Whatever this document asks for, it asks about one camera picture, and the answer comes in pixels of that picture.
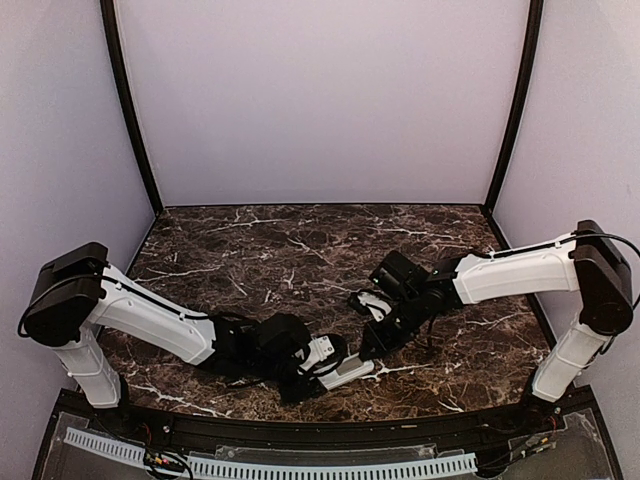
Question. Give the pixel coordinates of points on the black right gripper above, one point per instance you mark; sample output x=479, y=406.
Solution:
x=373, y=335

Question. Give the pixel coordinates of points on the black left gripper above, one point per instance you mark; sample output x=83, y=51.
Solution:
x=304, y=391

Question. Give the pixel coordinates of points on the white remote control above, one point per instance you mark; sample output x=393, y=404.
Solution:
x=333, y=380

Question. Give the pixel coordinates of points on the grey battery cover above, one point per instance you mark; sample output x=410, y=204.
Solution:
x=351, y=364

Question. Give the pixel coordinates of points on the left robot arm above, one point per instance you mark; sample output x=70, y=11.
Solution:
x=81, y=289

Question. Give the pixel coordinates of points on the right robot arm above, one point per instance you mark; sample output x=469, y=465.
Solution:
x=585, y=260

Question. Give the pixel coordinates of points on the clear acrylic plate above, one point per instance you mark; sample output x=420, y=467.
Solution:
x=325, y=456

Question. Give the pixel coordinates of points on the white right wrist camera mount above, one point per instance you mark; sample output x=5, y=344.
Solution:
x=367, y=302

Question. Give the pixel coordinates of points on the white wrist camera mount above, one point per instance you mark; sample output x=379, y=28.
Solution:
x=367, y=302
x=321, y=356

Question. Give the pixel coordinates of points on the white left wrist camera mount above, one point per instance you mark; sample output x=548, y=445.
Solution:
x=321, y=356

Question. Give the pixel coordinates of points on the black front frame rail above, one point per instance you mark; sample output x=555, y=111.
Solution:
x=484, y=430

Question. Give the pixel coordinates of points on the white slotted cable duct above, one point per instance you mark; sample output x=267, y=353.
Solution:
x=235, y=463

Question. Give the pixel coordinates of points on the black right corner frame post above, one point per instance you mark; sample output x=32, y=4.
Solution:
x=525, y=70

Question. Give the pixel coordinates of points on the black corner frame post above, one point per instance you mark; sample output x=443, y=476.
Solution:
x=126, y=101
x=525, y=70

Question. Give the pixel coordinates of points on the black left corner frame post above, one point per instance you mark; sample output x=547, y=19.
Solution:
x=126, y=101

